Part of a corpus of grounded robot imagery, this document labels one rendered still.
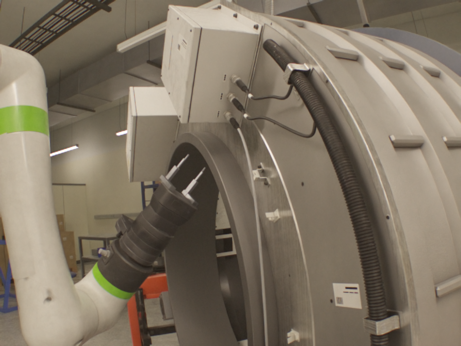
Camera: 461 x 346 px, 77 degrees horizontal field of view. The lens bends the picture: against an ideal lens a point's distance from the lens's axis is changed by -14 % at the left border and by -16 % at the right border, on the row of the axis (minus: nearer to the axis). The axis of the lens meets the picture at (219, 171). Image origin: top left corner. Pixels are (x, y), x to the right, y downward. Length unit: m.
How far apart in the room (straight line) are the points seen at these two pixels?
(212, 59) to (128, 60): 4.87
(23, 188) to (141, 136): 0.70
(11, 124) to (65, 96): 6.11
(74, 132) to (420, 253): 10.56
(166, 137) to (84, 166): 8.97
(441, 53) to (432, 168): 0.44
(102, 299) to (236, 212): 0.29
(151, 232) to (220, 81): 0.29
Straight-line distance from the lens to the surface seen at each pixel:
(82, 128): 10.37
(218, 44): 0.58
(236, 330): 1.40
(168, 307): 1.50
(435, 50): 0.87
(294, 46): 0.50
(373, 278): 0.36
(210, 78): 0.59
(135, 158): 1.25
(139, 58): 5.27
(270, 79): 0.56
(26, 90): 0.60
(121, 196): 8.80
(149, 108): 1.15
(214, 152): 0.70
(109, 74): 5.71
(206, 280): 1.37
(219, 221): 1.38
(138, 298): 2.03
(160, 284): 2.04
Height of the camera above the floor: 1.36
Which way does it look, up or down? 6 degrees up
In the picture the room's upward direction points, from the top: 5 degrees counter-clockwise
